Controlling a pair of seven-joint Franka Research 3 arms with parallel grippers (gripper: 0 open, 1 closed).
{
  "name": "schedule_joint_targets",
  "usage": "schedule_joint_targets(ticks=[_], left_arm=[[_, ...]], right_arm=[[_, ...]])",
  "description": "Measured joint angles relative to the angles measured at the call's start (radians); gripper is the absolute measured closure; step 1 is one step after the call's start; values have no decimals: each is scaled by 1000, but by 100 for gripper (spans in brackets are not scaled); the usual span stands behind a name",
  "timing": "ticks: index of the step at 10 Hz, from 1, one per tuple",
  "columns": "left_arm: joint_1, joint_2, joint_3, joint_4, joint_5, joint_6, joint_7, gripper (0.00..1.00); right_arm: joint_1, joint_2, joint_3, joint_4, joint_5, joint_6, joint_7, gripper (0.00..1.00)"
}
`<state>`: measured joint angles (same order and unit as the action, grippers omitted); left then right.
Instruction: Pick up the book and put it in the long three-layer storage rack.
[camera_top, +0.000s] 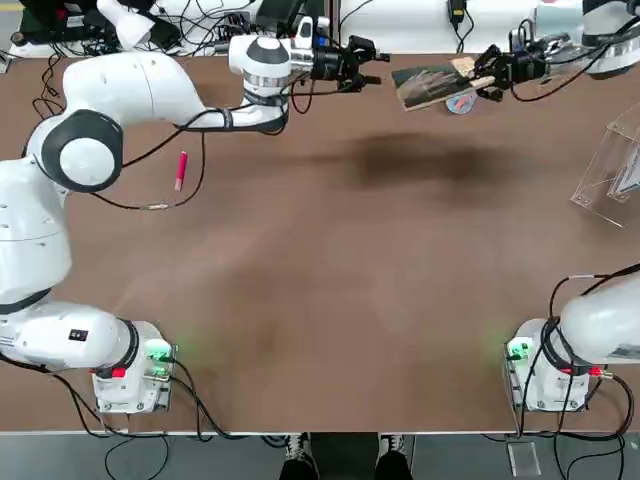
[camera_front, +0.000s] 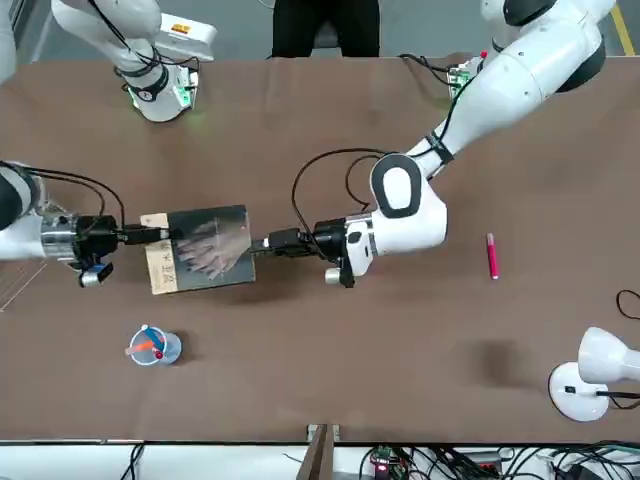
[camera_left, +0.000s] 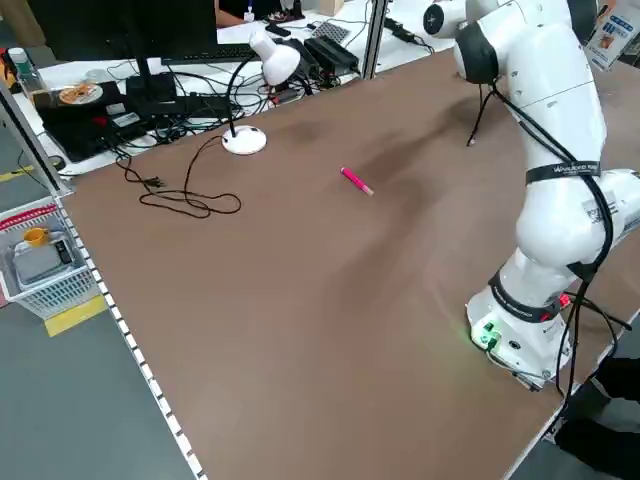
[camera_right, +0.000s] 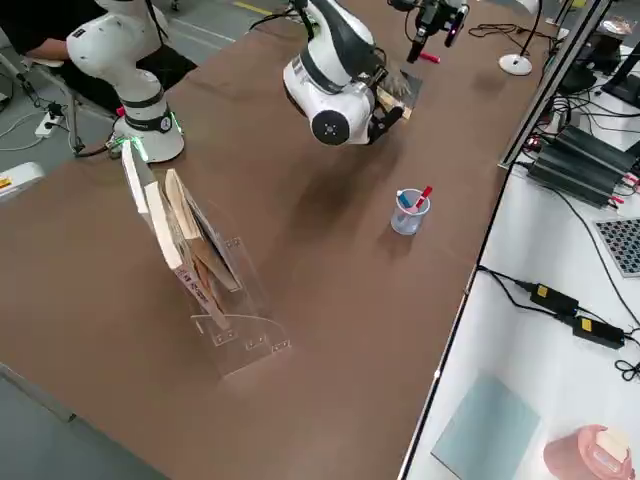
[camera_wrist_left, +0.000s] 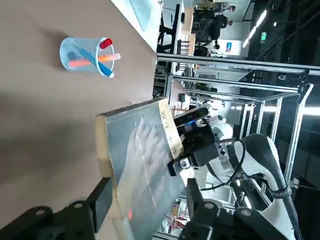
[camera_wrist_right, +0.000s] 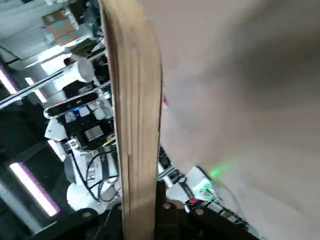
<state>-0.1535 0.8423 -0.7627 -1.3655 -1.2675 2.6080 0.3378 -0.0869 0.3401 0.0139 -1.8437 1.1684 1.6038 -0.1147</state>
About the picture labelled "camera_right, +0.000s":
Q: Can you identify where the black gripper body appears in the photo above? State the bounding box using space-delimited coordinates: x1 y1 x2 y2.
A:
417 0 444 34
367 79 385 132

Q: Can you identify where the dark book with hands cover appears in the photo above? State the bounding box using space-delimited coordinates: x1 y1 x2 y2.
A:
375 62 424 122

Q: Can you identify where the large white book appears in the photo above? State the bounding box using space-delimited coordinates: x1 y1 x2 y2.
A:
120 139 227 332

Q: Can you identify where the clear acrylic three-tier rack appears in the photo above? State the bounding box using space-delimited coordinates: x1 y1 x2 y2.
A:
169 195 292 380

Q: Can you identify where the white desk lamp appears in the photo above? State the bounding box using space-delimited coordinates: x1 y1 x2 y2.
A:
498 0 547 77

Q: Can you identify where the clear plastic pen cup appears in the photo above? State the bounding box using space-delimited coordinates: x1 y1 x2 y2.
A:
390 187 433 236

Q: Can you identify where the black finned power supply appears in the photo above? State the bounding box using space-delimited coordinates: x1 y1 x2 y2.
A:
527 124 640 207

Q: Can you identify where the black power adapter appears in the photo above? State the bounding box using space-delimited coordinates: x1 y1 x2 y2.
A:
529 282 580 315
571 313 626 350

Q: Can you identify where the black perforated panel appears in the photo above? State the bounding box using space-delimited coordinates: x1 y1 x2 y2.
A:
593 217 640 277

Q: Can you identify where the white side table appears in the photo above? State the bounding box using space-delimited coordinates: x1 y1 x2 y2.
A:
399 0 640 480

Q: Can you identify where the pale blue-grey sheet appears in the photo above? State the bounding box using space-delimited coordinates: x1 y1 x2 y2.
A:
430 375 544 480

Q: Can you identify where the white power strip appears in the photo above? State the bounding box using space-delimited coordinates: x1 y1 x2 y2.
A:
34 110 65 140

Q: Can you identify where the person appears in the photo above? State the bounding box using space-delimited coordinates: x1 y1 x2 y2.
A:
0 0 201 119

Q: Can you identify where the white device with label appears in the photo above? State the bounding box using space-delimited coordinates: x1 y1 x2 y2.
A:
0 161 47 202

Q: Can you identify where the pink lidded container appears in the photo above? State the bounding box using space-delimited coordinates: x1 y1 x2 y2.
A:
543 424 637 480

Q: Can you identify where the black lamp cable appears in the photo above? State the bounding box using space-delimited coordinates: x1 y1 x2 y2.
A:
467 22 559 42

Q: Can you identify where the aluminium frame post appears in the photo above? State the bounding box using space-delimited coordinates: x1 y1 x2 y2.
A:
497 0 609 170

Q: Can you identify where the black adapter cable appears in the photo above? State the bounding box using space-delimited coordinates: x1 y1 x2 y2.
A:
477 266 539 307

